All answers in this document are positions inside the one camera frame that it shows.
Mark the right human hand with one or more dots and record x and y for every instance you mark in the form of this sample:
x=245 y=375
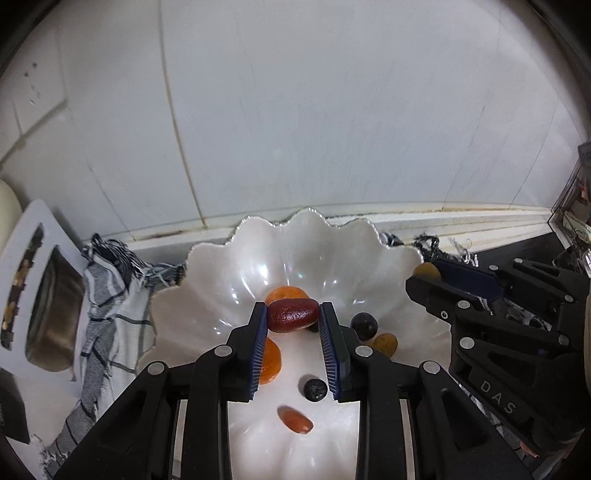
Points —
x=526 y=450

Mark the red date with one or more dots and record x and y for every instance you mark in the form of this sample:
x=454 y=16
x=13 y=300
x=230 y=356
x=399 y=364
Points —
x=295 y=420
x=288 y=315

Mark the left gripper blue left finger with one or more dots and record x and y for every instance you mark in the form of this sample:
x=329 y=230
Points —
x=248 y=343

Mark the orange mandarin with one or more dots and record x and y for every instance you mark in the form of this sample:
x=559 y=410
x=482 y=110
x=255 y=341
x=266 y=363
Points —
x=285 y=292
x=271 y=363

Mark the white scalloped ceramic bowl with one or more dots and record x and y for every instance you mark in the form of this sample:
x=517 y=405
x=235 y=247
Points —
x=347 y=265

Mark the grey checked kitchen towel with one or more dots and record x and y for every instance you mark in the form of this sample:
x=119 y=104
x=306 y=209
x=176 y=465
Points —
x=120 y=331

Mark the black knife block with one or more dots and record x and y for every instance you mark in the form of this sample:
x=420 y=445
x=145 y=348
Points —
x=13 y=413

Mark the white wall socket strip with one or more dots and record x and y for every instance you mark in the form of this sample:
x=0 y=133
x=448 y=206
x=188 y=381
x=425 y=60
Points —
x=31 y=87

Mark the black wire spice rack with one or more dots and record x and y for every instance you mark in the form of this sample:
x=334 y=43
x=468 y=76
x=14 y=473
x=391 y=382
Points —
x=570 y=218

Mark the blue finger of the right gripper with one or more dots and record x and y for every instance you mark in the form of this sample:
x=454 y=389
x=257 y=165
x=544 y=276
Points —
x=468 y=276
x=438 y=298

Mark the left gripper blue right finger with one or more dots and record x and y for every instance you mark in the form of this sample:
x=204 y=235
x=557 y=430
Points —
x=338 y=345

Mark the dark grape large front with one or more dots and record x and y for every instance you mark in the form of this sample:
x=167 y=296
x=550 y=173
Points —
x=365 y=326

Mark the tan longan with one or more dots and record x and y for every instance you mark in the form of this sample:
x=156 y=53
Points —
x=386 y=343
x=429 y=271

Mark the cream ceramic teapot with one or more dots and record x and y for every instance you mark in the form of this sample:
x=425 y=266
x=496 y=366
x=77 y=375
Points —
x=10 y=212

